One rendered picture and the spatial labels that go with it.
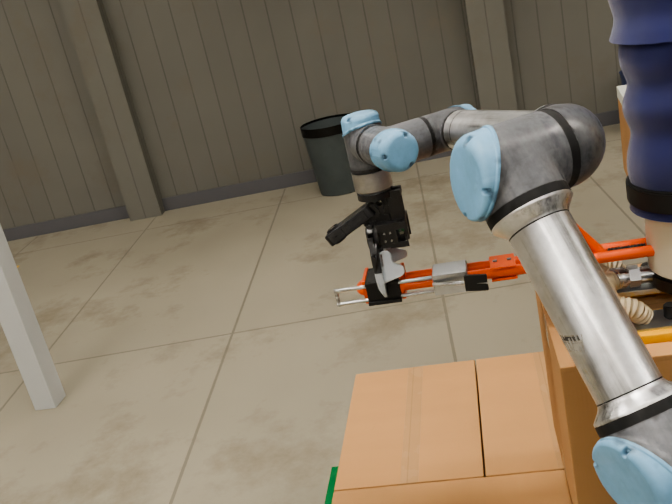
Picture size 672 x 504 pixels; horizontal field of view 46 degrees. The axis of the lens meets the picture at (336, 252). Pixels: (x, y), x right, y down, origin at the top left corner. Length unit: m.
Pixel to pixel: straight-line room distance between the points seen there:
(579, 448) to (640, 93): 0.66
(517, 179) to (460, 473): 1.24
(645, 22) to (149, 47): 6.03
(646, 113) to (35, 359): 3.40
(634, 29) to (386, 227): 0.56
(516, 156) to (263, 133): 6.13
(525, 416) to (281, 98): 5.10
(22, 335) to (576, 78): 4.94
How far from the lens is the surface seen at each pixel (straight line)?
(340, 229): 1.56
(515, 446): 2.21
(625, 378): 1.00
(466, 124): 1.36
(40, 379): 4.33
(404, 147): 1.39
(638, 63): 1.46
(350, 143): 1.49
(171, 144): 7.29
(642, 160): 1.51
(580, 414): 1.55
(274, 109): 7.05
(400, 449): 2.27
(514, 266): 1.57
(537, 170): 1.03
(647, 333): 1.55
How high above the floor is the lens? 1.84
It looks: 20 degrees down
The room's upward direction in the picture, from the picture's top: 13 degrees counter-clockwise
